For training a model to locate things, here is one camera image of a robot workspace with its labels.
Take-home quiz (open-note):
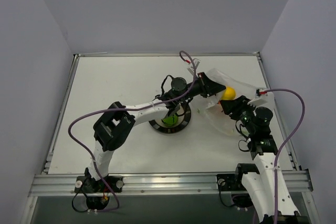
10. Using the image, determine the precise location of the aluminium front frame rail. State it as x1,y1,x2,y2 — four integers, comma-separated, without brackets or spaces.
27,170,314,197

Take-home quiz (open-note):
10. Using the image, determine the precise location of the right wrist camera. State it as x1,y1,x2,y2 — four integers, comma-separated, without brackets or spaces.
247,87,274,110

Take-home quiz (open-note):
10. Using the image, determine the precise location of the yellow fake pear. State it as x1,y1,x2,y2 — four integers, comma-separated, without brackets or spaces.
221,87,236,101

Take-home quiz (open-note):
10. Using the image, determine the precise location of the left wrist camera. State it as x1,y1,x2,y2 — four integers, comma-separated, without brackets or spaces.
186,58,200,76

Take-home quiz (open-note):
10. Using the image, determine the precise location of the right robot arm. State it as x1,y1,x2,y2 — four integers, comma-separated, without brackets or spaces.
219,95,309,223

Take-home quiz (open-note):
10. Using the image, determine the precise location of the green fake watermelon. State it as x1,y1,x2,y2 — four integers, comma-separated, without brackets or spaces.
161,114,179,127

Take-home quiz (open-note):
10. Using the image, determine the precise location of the black rimmed round plate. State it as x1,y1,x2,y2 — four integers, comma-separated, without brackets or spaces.
149,103,191,134

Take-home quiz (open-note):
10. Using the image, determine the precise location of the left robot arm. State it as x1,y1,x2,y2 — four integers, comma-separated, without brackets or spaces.
85,72,226,192

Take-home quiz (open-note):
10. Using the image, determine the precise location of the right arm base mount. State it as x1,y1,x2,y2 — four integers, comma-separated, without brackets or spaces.
216,173,245,191

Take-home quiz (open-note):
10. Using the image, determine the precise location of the clear plastic bag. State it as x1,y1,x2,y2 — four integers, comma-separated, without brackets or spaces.
195,68,275,137

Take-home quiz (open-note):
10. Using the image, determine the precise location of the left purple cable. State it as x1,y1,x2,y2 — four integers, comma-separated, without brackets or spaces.
68,50,200,213

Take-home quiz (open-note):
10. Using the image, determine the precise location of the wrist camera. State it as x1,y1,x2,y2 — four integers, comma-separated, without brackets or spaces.
186,58,200,76
247,87,274,110

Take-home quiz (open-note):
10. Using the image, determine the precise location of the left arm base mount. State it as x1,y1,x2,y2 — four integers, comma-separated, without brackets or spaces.
74,175,124,194

